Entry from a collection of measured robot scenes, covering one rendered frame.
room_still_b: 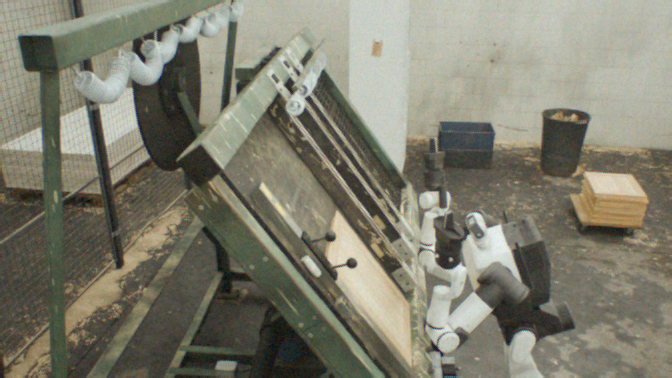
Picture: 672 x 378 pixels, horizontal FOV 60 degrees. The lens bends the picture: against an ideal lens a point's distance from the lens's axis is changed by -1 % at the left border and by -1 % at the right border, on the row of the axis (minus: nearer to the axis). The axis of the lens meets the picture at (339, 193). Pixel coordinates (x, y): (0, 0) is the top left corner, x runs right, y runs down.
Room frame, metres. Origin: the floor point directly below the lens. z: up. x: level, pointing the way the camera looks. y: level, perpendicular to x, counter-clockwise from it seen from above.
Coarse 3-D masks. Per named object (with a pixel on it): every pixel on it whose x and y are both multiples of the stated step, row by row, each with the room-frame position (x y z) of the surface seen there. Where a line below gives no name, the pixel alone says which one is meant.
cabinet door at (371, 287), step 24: (336, 216) 2.22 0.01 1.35; (336, 240) 2.05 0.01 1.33; (336, 264) 1.90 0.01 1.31; (360, 264) 2.10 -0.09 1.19; (360, 288) 1.93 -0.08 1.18; (384, 288) 2.14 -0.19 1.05; (384, 312) 1.97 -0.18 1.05; (408, 312) 2.18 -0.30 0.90; (408, 336) 2.00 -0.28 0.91; (408, 360) 1.84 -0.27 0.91
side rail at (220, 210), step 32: (192, 192) 1.53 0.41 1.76; (224, 192) 1.53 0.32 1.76; (224, 224) 1.52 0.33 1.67; (256, 224) 1.55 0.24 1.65; (256, 256) 1.51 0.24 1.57; (288, 288) 1.50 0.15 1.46; (288, 320) 1.50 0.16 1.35; (320, 320) 1.50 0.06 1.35; (320, 352) 1.50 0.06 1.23; (352, 352) 1.48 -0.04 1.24
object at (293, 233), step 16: (256, 192) 1.76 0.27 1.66; (272, 208) 1.76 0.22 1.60; (288, 224) 1.75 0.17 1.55; (288, 240) 1.75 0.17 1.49; (304, 256) 1.75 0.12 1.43; (336, 288) 1.74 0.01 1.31; (352, 304) 1.73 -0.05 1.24; (368, 320) 1.74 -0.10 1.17; (368, 336) 1.73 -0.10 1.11; (384, 336) 1.76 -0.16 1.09; (384, 352) 1.72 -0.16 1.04; (400, 368) 1.72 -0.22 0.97
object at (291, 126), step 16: (272, 80) 2.38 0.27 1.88; (288, 96) 2.42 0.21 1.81; (272, 112) 2.40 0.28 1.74; (288, 128) 2.40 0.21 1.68; (304, 128) 2.45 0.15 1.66; (304, 144) 2.39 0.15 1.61; (320, 160) 2.39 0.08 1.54; (320, 176) 2.39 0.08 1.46; (336, 176) 2.39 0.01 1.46; (336, 192) 2.38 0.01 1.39; (352, 208) 2.37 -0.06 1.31; (368, 224) 2.37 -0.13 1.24; (368, 240) 2.37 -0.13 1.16; (384, 240) 2.37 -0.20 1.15; (384, 256) 2.37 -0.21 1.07; (400, 272) 2.36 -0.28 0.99
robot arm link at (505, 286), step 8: (504, 272) 1.76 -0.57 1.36; (496, 280) 1.74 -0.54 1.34; (504, 280) 1.74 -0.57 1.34; (512, 280) 1.74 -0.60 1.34; (480, 288) 1.76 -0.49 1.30; (488, 288) 1.74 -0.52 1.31; (496, 288) 1.73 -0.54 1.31; (504, 288) 1.72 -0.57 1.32; (512, 288) 1.72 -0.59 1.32; (520, 288) 1.73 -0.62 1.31; (480, 296) 1.73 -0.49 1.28; (488, 296) 1.72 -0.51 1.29; (496, 296) 1.72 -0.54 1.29; (504, 296) 1.72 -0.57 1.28; (512, 296) 1.71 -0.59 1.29; (488, 304) 1.71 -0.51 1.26; (496, 304) 1.72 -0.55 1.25
